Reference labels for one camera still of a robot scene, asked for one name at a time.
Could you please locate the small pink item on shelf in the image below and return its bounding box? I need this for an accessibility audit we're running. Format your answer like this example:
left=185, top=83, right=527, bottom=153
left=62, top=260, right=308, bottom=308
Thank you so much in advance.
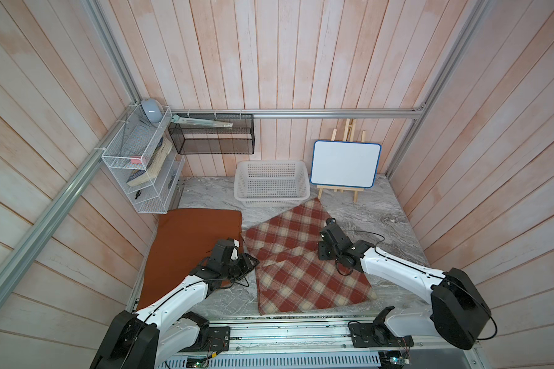
left=130, top=157, right=143, bottom=165

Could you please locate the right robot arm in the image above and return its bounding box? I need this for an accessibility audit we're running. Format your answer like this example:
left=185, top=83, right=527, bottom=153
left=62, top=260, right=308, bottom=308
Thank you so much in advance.
left=318, top=218, right=493, bottom=350

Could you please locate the light green flat ruler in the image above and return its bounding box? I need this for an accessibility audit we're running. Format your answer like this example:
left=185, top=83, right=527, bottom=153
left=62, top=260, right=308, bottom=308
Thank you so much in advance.
left=171, top=115, right=233, bottom=129

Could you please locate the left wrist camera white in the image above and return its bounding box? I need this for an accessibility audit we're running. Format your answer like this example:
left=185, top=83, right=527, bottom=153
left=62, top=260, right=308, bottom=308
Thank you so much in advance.
left=230, top=239, right=240, bottom=261

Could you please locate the grey computer mouse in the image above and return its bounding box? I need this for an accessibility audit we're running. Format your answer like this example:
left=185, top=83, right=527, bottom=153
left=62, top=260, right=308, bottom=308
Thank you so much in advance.
left=141, top=98, right=164, bottom=125

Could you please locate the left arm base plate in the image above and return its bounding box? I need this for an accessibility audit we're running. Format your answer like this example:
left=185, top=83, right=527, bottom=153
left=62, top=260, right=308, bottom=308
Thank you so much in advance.
left=182, top=326, right=231, bottom=354

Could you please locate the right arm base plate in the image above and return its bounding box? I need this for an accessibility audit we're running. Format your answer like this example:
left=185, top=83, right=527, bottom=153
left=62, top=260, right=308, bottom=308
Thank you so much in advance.
left=348, top=321, right=414, bottom=348

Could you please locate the white plastic basket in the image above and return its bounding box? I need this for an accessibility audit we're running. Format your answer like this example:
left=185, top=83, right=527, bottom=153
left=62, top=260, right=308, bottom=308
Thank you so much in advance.
left=234, top=160, right=310, bottom=207

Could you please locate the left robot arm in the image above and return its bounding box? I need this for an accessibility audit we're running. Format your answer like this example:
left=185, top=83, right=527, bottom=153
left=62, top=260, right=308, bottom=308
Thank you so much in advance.
left=90, top=238, right=259, bottom=368

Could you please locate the aluminium rail frame front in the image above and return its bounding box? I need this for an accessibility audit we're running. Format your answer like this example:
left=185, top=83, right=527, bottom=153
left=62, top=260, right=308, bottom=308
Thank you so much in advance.
left=156, top=315, right=489, bottom=368

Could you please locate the white wire shelf rack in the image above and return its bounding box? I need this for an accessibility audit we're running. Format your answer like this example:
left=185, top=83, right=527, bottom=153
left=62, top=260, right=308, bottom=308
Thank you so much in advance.
left=102, top=103, right=186, bottom=215

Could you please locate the black wire mesh basket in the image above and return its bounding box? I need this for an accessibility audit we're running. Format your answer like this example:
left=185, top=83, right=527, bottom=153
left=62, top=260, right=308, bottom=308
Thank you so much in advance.
left=168, top=112, right=255, bottom=155

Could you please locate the wooden easel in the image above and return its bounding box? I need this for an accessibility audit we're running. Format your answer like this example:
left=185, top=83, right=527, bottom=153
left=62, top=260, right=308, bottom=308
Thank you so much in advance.
left=317, top=118, right=365, bottom=204

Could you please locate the red plaid skirt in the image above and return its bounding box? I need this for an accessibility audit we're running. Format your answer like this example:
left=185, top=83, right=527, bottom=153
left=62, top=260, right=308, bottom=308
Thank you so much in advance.
left=243, top=199, right=376, bottom=315

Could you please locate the rust brown skirt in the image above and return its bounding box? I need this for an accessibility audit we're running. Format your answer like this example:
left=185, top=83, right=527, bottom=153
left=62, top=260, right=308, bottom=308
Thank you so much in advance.
left=137, top=208, right=243, bottom=309

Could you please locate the worn book on shelf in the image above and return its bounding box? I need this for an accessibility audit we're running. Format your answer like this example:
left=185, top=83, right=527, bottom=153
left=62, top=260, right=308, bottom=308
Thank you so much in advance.
left=127, top=137, right=172, bottom=187

